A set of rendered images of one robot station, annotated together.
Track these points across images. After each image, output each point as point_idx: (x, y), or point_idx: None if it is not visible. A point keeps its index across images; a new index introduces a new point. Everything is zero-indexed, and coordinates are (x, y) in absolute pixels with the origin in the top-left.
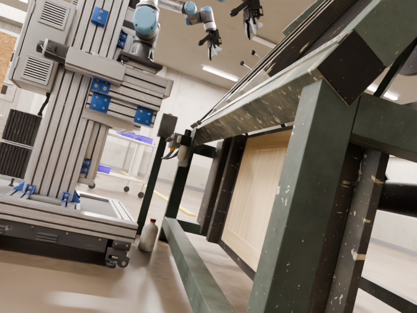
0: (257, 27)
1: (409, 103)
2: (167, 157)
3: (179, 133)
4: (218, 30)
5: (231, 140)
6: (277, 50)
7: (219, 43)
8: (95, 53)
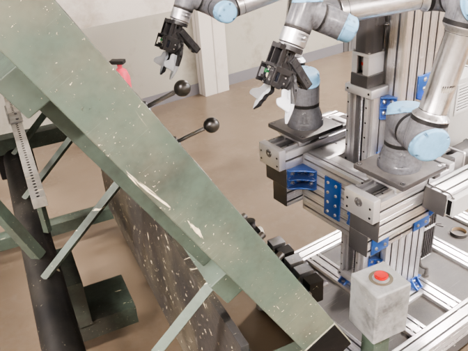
0: (160, 63)
1: (23, 126)
2: None
3: (274, 237)
4: (271, 45)
5: None
6: None
7: (260, 76)
8: (331, 115)
